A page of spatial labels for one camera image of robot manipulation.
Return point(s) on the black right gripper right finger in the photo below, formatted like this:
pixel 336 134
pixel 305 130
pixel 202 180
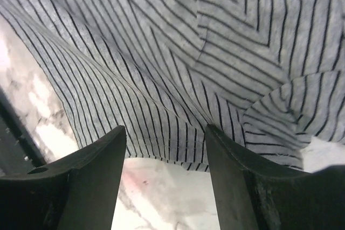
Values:
pixel 252 192

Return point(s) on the grey striped underwear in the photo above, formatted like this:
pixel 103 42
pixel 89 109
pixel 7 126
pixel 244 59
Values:
pixel 268 73

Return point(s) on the black metal base rail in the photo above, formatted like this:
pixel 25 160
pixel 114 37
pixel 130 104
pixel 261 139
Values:
pixel 19 154

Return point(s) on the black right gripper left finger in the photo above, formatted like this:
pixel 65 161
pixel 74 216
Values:
pixel 78 191

